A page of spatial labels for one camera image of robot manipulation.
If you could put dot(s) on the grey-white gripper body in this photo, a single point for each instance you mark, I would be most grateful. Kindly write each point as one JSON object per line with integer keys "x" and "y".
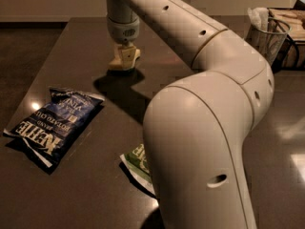
{"x": 122, "y": 31}

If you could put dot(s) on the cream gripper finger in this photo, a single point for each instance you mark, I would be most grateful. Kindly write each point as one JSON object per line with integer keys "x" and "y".
{"x": 117, "y": 61}
{"x": 128, "y": 54}

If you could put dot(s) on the yellow sponge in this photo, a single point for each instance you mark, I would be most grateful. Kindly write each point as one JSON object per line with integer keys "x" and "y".
{"x": 138, "y": 53}

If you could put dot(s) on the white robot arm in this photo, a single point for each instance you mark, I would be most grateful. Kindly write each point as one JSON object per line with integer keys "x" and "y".
{"x": 194, "y": 129}

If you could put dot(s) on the green jalapeno Kettle chip bag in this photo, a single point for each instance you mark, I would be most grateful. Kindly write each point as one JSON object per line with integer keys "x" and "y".
{"x": 136, "y": 163}

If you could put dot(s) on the blue Kettle chip bag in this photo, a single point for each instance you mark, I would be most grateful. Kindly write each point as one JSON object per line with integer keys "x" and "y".
{"x": 47, "y": 132}

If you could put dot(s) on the white napkins in cup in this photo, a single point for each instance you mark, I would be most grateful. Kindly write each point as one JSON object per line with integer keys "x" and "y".
{"x": 259, "y": 18}

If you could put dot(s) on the metal mesh cup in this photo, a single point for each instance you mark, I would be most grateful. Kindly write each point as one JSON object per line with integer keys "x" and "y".
{"x": 268, "y": 43}

